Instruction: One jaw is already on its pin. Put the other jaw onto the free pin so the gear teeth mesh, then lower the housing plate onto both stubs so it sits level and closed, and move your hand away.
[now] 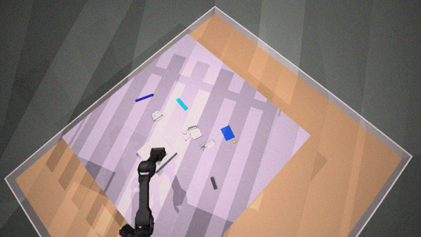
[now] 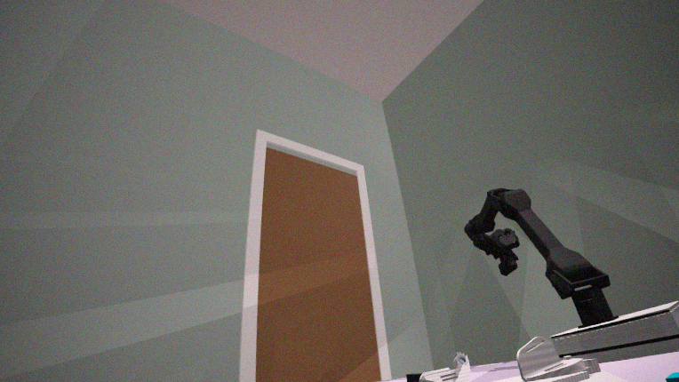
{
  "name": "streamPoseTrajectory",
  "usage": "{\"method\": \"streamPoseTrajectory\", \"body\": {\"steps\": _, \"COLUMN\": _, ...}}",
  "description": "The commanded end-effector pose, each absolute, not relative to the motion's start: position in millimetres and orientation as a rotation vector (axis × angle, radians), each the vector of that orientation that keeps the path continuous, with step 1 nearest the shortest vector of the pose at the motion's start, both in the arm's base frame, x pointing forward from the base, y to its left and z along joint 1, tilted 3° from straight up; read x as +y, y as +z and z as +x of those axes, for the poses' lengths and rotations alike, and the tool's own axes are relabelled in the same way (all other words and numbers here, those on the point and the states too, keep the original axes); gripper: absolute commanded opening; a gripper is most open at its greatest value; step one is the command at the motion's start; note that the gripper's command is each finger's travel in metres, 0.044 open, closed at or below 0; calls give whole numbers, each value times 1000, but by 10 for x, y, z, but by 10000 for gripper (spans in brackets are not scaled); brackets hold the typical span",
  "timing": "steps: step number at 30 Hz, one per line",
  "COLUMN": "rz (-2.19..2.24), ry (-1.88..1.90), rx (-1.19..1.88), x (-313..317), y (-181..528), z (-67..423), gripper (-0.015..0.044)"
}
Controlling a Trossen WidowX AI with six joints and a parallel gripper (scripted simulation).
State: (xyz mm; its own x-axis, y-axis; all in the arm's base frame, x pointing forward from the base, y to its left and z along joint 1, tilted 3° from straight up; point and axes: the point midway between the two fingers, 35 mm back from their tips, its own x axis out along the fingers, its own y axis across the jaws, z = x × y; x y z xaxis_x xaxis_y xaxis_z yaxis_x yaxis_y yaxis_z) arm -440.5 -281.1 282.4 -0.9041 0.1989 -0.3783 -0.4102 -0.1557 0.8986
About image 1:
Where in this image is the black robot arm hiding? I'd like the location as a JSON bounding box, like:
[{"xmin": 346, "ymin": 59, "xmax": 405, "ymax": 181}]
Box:
[{"xmin": 119, "ymin": 148, "xmax": 166, "ymax": 237}]

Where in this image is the cyan flat bar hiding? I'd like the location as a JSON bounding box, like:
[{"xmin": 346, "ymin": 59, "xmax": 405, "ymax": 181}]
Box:
[{"xmin": 176, "ymin": 98, "xmax": 188, "ymax": 111}]

